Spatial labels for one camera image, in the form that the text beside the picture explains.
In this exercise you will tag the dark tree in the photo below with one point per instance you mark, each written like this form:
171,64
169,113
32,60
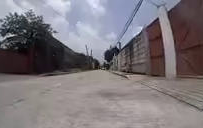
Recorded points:
110,53

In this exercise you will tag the utility pole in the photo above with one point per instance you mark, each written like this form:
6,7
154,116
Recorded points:
87,53

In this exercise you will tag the grey concrete road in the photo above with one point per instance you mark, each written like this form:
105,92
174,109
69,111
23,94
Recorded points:
89,100

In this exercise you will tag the dark long building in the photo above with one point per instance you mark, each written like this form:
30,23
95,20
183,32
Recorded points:
60,56

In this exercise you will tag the white concrete gate pillar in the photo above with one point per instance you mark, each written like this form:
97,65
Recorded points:
167,43

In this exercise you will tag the large leafy tree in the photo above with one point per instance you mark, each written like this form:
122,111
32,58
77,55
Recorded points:
24,30

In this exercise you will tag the grey concrete driveway apron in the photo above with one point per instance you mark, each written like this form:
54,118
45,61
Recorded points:
182,90

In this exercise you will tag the red-brown metal gate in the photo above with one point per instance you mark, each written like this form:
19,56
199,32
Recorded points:
192,40

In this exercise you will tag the grey block wall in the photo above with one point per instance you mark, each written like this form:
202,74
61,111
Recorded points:
137,53

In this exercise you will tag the dark red wall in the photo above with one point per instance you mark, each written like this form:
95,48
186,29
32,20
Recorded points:
9,61

